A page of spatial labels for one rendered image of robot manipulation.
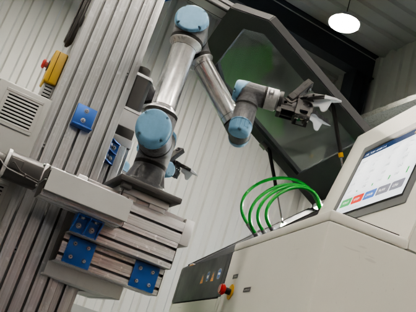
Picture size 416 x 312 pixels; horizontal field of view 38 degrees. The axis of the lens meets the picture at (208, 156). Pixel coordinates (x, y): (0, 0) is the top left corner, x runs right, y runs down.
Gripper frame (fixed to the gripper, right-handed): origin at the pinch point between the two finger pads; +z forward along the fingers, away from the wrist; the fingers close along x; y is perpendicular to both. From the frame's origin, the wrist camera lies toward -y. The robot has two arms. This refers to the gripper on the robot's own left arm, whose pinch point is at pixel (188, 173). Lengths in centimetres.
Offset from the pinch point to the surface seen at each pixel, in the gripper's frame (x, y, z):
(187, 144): -473, -181, 432
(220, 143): -454, -209, 480
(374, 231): 149, 30, -78
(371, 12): -249, -439, 452
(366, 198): 127, 11, -47
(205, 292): 71, 55, -36
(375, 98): -263, -360, 568
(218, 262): 74, 44, -39
